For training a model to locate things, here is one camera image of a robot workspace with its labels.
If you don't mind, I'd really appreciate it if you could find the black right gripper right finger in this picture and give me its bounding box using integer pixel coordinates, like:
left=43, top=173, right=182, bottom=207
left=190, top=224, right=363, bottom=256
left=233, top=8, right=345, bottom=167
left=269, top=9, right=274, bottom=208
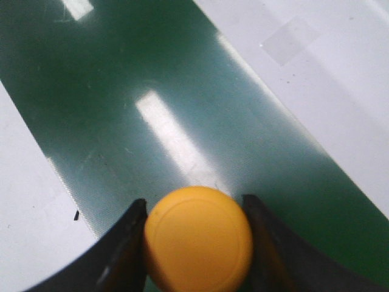
left=243, top=195, right=388, bottom=291

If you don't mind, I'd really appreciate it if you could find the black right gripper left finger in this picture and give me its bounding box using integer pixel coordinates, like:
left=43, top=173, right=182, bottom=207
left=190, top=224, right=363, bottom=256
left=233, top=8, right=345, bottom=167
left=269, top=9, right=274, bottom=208
left=27, top=198, right=147, bottom=291

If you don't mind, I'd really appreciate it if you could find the yellow mushroom push button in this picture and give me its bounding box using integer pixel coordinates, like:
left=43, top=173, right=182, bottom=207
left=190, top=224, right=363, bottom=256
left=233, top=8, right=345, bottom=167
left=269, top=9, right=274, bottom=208
left=143, top=186, right=253, bottom=291

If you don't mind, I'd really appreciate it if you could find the green conveyor belt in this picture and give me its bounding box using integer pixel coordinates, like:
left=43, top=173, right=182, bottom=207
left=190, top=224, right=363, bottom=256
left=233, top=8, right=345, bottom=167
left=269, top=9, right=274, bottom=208
left=1, top=1, right=388, bottom=287

